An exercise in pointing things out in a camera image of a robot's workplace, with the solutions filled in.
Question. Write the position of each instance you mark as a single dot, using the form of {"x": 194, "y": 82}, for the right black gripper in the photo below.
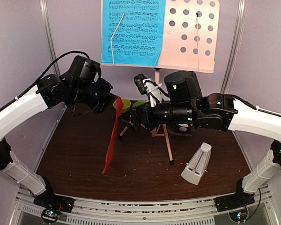
{"x": 143, "y": 110}

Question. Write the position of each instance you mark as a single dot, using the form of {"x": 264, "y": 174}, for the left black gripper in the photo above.
{"x": 108, "y": 98}

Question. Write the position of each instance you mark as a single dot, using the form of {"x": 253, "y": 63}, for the red paper sheet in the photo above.
{"x": 110, "y": 150}

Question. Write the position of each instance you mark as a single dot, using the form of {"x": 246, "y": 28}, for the blue paper sheet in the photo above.
{"x": 132, "y": 31}

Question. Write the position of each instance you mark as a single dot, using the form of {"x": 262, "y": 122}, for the pink music stand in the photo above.
{"x": 189, "y": 36}

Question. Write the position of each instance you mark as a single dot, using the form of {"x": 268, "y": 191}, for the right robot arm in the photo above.
{"x": 218, "y": 111}

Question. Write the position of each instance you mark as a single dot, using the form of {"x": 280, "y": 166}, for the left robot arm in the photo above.
{"x": 82, "y": 83}

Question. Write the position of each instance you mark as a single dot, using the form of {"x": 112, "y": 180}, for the lime green bowl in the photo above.
{"x": 126, "y": 107}

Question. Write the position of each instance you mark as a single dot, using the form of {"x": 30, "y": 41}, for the green plate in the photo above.
{"x": 138, "y": 103}

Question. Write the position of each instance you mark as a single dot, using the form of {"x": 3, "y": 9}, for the dark bowl white inside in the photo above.
{"x": 181, "y": 131}

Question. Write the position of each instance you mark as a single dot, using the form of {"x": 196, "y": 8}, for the white metronome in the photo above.
{"x": 196, "y": 167}

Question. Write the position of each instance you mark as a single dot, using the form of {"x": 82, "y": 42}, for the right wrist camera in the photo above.
{"x": 147, "y": 86}

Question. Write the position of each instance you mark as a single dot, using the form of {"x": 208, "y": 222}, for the left aluminium post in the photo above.
{"x": 45, "y": 16}

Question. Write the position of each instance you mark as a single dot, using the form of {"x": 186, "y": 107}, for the aluminium post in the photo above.
{"x": 45, "y": 16}
{"x": 236, "y": 43}

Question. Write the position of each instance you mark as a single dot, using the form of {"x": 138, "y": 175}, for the right aluminium post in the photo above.
{"x": 236, "y": 43}

